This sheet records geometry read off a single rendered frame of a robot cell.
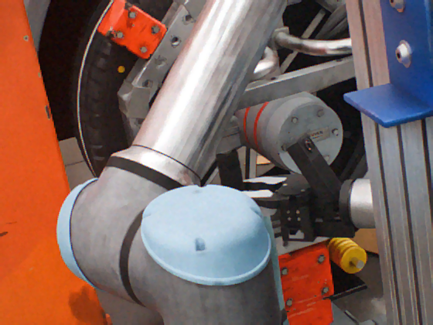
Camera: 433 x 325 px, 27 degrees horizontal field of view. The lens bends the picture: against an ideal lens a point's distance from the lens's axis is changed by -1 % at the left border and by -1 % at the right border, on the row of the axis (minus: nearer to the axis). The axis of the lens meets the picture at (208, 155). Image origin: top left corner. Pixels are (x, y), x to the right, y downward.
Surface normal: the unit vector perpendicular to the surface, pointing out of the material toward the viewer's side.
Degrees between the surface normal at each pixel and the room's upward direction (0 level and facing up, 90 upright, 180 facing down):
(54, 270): 90
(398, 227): 90
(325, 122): 90
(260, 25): 89
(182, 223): 7
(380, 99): 0
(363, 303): 0
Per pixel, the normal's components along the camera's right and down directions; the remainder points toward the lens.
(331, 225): -0.42, 0.38
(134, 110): 0.33, 0.27
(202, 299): -0.12, 0.37
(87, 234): -0.70, -0.23
